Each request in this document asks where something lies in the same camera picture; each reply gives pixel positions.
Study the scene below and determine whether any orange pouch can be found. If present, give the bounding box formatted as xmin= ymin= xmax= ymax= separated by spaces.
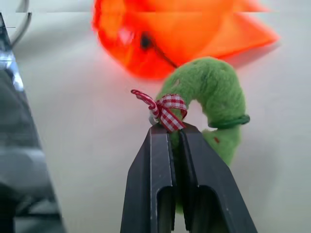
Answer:
xmin=91 ymin=0 xmax=280 ymax=80

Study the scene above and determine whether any grey cable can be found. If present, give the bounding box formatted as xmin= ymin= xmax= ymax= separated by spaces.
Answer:
xmin=10 ymin=0 xmax=33 ymax=48

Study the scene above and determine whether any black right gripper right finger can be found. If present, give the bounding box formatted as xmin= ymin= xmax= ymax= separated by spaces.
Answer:
xmin=179 ymin=123 xmax=258 ymax=233

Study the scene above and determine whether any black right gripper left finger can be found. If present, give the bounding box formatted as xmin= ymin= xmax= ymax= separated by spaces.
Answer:
xmin=120 ymin=127 xmax=177 ymax=233

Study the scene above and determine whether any green plush toy with ribbon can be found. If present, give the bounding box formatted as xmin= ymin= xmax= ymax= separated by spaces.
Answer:
xmin=130 ymin=57 xmax=251 ymax=216

